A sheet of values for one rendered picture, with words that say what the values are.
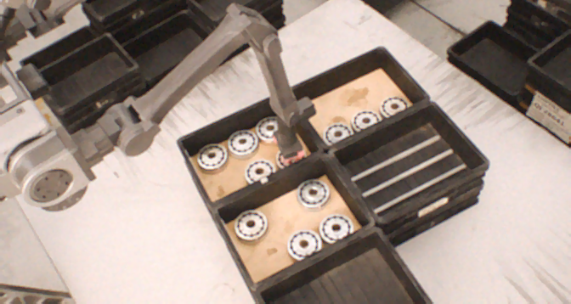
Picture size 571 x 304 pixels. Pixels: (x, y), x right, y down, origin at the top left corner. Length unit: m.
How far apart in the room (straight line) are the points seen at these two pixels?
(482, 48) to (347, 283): 1.70
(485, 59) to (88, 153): 2.19
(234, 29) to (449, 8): 2.51
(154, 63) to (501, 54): 1.69
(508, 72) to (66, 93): 2.05
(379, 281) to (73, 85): 1.77
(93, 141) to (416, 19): 2.62
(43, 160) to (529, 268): 1.41
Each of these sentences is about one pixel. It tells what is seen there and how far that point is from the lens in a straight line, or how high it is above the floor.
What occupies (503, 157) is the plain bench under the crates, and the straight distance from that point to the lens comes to 2.24.
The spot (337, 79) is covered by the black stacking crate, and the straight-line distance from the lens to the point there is 2.19.
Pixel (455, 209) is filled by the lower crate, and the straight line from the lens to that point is 2.06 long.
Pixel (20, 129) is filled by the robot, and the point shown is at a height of 1.53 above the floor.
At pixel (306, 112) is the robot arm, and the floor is 1.06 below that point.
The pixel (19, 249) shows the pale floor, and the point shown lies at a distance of 3.21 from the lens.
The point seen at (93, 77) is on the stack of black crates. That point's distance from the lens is 3.00.
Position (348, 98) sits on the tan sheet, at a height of 0.83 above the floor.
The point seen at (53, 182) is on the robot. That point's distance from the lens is 1.39.
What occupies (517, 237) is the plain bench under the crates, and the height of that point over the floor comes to 0.70.
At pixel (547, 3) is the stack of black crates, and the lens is 3.08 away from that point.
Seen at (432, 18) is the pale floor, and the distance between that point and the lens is 3.71.
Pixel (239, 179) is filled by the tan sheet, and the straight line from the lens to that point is 2.02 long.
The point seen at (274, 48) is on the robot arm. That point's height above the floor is 1.47.
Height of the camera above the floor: 2.49
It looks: 53 degrees down
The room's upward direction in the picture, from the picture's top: 10 degrees counter-clockwise
